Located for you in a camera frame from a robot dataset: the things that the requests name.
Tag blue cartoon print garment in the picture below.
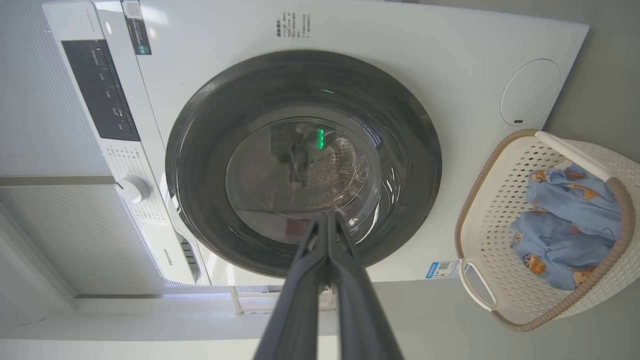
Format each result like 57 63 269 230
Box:
509 210 616 292
525 162 622 241

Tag white front-load washing machine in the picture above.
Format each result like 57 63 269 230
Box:
42 0 590 287

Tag blue energy label sticker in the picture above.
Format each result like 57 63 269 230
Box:
425 260 461 279

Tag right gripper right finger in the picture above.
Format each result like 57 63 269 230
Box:
329 214 403 360

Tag white appliance control knob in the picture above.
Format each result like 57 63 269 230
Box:
116 174 151 204

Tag dark round washer door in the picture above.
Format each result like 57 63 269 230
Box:
165 49 442 279

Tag dark QR code sticker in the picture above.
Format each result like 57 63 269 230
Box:
120 0 152 56

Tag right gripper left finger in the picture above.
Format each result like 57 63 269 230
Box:
252 214 329 360

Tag cream basket with brown rim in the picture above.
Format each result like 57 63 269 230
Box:
454 129 640 332

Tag stainless steel washing machine drum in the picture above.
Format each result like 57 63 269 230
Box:
295 132 372 201

